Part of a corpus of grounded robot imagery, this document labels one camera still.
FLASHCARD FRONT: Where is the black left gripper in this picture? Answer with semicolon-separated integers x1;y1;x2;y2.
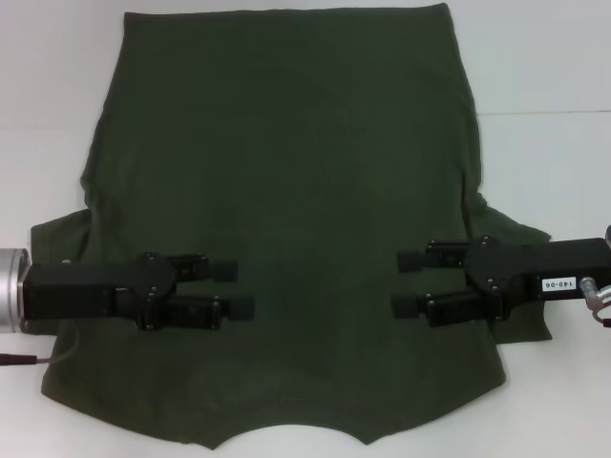
22;252;255;333

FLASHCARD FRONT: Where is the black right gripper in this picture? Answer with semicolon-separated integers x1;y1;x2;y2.
390;236;611;328

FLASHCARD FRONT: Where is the dark green shirt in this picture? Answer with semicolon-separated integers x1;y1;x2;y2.
16;2;554;438

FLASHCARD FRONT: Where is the left gripper cable with connector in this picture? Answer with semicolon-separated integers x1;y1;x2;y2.
0;323;80;367

